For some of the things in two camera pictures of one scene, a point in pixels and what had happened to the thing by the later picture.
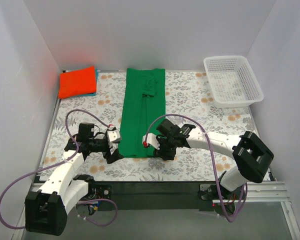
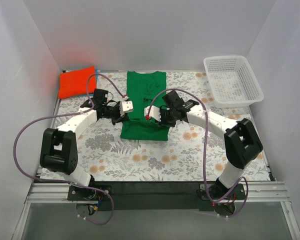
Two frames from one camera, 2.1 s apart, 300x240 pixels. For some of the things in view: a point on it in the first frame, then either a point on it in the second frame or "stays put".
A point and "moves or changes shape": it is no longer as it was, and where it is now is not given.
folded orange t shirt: x=77 y=82 stays put
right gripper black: x=159 y=150 → x=161 y=117
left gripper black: x=109 y=151 → x=120 y=114
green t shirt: x=144 y=107 moves or changes shape
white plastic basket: x=232 y=82 stays put
